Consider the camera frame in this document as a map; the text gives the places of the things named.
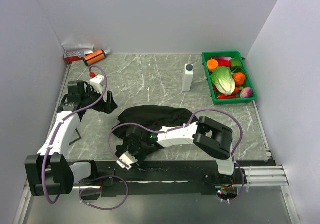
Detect toy purple onion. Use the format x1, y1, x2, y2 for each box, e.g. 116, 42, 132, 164
240, 87, 254, 98

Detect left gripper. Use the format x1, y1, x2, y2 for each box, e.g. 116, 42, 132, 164
81, 84, 117, 114

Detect orange cylindrical bottle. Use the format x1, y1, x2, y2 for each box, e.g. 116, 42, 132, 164
83, 49, 111, 66

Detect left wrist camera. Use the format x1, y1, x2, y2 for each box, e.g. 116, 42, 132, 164
89, 74, 105, 94

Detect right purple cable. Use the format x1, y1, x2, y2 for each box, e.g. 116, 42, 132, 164
107, 108, 248, 205

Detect toy green bell pepper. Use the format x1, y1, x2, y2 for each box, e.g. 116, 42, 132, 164
230, 58, 243, 71

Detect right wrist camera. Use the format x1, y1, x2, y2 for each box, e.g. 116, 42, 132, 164
116, 151, 138, 170

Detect toy orange bumpy pumpkin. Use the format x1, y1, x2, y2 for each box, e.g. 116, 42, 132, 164
232, 72, 246, 87

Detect toy napa cabbage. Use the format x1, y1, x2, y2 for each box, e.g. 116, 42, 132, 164
210, 66, 236, 95

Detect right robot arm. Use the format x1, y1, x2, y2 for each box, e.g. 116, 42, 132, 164
118, 116, 236, 184

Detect toy long red chili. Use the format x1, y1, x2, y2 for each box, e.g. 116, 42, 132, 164
216, 94, 239, 100

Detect black printed t-shirt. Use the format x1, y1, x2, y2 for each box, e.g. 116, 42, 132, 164
112, 105, 193, 165

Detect green plastic tray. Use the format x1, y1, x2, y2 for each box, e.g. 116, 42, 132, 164
202, 51, 258, 105

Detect aluminium rail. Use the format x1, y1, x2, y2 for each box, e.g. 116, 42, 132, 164
23, 165, 290, 190

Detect toy orange fruit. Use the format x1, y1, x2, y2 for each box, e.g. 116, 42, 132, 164
207, 59, 219, 72

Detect toy red bell pepper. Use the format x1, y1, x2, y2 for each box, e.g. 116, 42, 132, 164
218, 59, 231, 68

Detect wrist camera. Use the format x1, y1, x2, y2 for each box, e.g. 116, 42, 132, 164
116, 151, 138, 170
89, 74, 105, 94

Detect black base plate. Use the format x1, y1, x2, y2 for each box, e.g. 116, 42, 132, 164
68, 160, 276, 200

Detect red white box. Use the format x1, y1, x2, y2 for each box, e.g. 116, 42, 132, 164
63, 45, 94, 63

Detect white rectangular bottle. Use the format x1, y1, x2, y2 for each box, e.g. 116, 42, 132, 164
182, 63, 194, 92

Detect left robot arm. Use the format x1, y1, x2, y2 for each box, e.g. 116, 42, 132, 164
25, 75, 118, 196

